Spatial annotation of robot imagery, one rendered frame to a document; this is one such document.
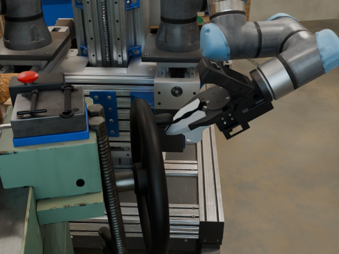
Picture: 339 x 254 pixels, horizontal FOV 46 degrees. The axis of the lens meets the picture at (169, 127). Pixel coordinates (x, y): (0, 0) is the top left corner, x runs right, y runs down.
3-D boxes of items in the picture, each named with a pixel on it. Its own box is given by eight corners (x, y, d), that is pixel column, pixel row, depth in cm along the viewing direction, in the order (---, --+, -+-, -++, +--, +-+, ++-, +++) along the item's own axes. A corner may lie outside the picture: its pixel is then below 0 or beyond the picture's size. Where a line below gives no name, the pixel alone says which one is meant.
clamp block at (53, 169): (103, 194, 59) (97, 143, 54) (7, 207, 57) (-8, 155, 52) (97, 140, 71) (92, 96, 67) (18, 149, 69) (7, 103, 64)
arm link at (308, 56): (330, 49, 81) (352, 69, 74) (280, 76, 83) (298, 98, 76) (320, 18, 76) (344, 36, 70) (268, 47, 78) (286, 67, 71)
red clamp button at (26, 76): (38, 83, 58) (37, 76, 58) (16, 84, 58) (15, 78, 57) (39, 74, 61) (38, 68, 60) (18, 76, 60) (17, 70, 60)
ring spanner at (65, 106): (74, 118, 52) (74, 115, 52) (59, 119, 52) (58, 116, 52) (74, 85, 61) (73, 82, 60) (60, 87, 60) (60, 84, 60)
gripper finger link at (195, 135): (179, 156, 80) (220, 134, 79) (165, 138, 77) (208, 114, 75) (176, 147, 83) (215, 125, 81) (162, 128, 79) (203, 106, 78)
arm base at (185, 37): (157, 36, 137) (156, 7, 132) (201, 37, 136) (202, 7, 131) (153, 52, 124) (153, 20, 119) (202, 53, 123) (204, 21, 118)
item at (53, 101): (89, 138, 55) (85, 103, 53) (6, 147, 53) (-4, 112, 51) (86, 97, 66) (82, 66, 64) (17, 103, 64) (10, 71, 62)
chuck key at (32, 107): (47, 115, 53) (46, 108, 52) (16, 118, 52) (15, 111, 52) (49, 92, 59) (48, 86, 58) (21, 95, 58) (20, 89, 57)
